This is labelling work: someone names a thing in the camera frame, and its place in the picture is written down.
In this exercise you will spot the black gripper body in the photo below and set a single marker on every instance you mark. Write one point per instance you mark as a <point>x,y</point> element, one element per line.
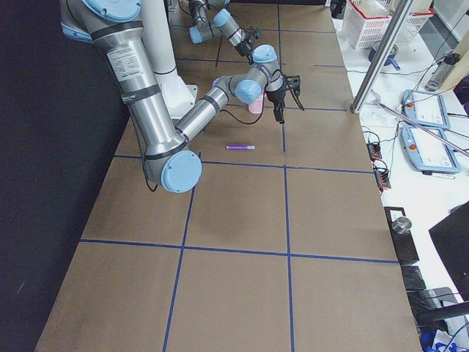
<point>275,96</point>
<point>245,46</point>

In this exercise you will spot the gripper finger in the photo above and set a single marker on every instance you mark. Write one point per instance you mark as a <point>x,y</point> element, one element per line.
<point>276,113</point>
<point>280,114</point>

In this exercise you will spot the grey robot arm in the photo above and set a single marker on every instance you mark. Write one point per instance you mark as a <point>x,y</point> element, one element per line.
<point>133,37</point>
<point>211,19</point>

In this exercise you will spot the pink mesh pen holder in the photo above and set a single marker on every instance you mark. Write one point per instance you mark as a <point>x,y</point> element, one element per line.
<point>257,106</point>

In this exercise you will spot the purple highlighter pen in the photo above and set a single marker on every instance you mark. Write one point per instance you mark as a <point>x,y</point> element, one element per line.
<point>240,147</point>

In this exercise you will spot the orange black power strip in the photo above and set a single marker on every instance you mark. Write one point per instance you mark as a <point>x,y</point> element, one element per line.
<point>374,151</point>

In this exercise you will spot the white plastic basket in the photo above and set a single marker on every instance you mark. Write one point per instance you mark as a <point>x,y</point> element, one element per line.
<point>365,22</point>

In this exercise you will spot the left teach pendant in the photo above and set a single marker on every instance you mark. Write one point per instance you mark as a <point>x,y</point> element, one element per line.
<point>425,108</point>

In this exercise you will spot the teach pendant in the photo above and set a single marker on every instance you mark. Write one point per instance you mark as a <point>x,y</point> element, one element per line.
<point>425,108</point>
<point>426,153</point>

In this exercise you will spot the right teach pendant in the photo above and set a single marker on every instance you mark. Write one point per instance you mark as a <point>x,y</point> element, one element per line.
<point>426,153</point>

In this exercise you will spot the clear water bottle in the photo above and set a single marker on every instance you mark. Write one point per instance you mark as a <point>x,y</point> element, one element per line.
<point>444,68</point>

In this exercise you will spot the steel cup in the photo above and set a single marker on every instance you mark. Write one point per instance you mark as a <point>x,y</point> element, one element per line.
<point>401,225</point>

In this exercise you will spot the black monitor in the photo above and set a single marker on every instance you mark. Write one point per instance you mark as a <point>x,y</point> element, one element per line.
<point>450,238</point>

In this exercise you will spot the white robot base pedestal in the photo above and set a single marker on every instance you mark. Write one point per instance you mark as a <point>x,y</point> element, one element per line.
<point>178,96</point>

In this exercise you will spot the aluminium frame post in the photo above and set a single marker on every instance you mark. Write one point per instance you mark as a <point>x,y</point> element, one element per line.
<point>386,44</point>

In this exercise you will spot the green handled reach grabber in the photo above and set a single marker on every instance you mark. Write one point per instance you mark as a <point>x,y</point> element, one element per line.
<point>422,128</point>

